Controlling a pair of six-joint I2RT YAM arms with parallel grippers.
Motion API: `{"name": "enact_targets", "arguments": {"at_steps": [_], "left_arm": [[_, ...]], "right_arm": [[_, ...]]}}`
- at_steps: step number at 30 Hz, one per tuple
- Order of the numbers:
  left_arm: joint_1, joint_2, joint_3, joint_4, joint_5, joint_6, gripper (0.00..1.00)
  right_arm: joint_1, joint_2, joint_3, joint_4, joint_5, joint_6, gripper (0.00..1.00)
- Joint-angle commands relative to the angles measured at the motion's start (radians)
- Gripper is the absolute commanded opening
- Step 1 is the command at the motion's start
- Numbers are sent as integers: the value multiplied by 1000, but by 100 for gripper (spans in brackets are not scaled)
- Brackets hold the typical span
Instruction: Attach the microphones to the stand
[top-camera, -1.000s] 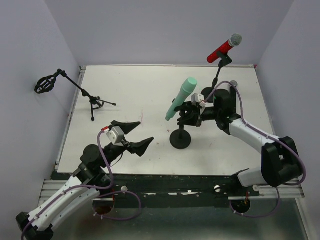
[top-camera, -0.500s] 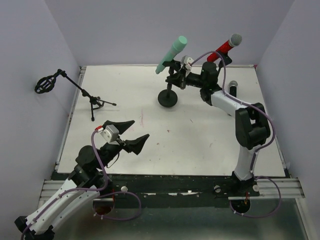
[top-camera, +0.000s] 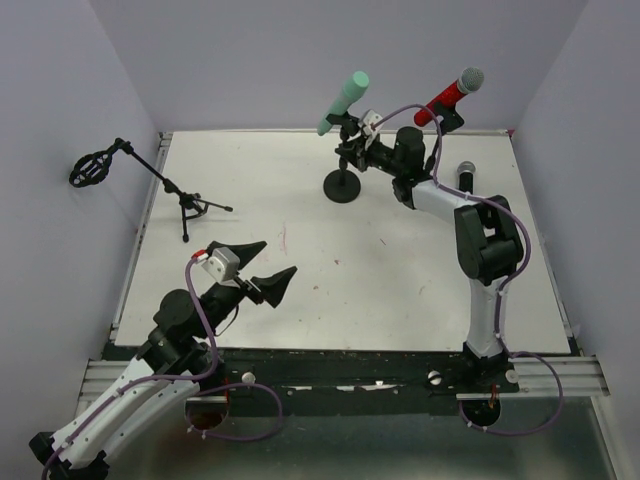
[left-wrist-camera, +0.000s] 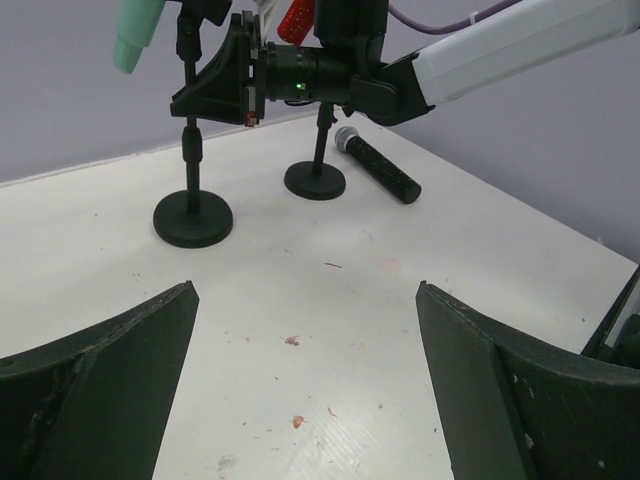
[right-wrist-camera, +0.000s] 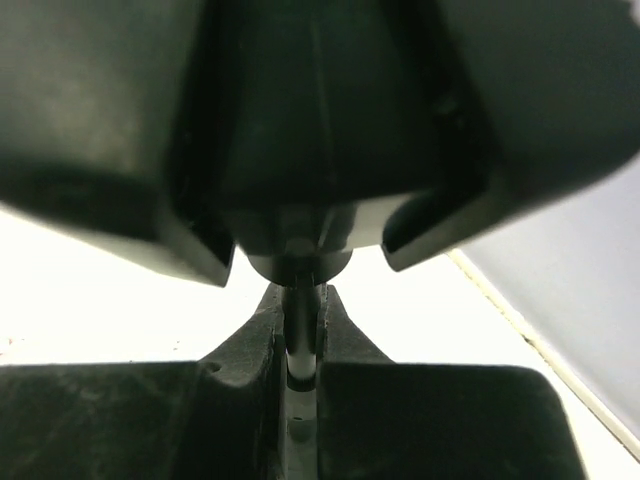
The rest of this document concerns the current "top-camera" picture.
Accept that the short black round-base mic stand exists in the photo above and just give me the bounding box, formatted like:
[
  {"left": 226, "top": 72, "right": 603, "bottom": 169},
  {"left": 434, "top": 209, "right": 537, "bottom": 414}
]
[{"left": 323, "top": 113, "right": 361, "bottom": 204}]

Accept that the mint green microphone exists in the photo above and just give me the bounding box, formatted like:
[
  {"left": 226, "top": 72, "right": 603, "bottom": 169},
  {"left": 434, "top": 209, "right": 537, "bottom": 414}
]
[{"left": 316, "top": 71, "right": 370, "bottom": 136}]

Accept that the black microphone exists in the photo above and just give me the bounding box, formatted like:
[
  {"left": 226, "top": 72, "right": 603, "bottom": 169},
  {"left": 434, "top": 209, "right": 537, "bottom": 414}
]
[{"left": 457, "top": 161, "right": 476, "bottom": 194}]

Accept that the red glitter microphone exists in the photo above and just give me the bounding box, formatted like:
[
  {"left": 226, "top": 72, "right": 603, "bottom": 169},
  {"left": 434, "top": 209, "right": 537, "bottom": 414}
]
[{"left": 426, "top": 67, "right": 485, "bottom": 110}]

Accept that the tall black tripod mic stand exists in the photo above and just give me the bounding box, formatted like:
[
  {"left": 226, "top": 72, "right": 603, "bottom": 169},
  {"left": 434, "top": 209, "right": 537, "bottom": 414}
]
[{"left": 68, "top": 137, "right": 234, "bottom": 243}]

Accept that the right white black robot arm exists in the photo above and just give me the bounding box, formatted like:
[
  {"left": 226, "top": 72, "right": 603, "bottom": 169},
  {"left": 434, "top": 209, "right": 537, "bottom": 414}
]
[{"left": 323, "top": 126, "right": 530, "bottom": 375}]

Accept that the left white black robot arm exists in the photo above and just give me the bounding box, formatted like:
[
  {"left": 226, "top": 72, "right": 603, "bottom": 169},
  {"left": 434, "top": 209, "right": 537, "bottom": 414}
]
[{"left": 29, "top": 241, "right": 297, "bottom": 479}]

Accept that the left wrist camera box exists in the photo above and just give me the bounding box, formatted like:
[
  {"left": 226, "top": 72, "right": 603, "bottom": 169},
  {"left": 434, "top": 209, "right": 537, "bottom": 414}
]
[{"left": 192, "top": 247, "right": 240, "bottom": 284}]

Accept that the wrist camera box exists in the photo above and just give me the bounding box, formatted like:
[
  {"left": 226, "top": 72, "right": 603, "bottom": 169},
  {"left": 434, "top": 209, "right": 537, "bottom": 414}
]
[
  {"left": 192, "top": 247, "right": 240, "bottom": 284},
  {"left": 358, "top": 109, "right": 382, "bottom": 150}
]

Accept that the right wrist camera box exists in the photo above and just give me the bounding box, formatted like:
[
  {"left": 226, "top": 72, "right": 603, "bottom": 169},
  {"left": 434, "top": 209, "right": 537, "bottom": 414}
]
[{"left": 358, "top": 109, "right": 382, "bottom": 150}]

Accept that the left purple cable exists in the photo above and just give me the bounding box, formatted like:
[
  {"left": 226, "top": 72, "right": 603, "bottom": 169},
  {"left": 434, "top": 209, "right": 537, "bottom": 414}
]
[{"left": 40, "top": 254, "right": 285, "bottom": 480}]

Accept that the black front mounting rail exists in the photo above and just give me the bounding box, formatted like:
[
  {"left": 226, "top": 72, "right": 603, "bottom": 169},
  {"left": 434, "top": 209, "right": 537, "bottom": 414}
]
[{"left": 185, "top": 348, "right": 519, "bottom": 418}]

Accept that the aluminium frame rail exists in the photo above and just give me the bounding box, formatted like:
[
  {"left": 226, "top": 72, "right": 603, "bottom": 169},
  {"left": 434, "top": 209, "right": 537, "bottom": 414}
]
[{"left": 78, "top": 357, "right": 610, "bottom": 405}]

